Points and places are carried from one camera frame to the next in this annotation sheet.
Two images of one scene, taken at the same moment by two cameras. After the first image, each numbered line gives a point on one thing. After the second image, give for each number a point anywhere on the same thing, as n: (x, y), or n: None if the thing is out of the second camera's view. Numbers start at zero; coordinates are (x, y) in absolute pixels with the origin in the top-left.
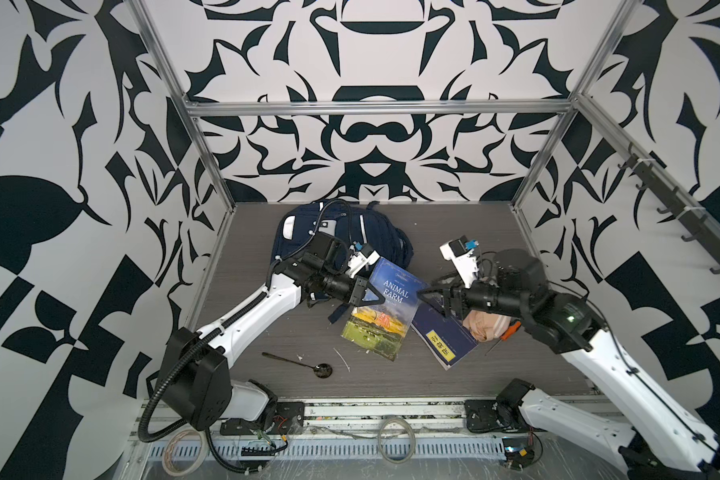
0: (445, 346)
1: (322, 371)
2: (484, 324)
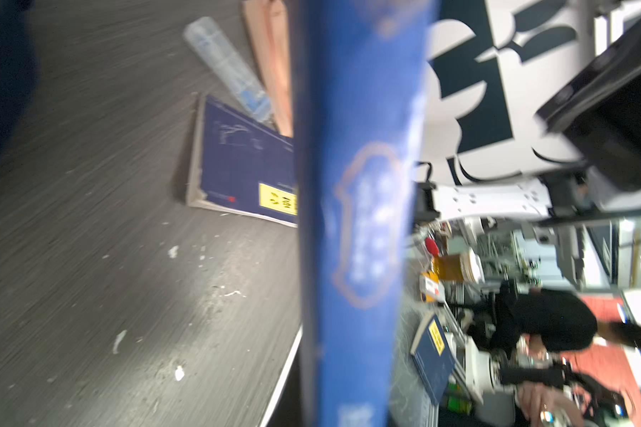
0: (242, 165)
1: None
2: (267, 23)
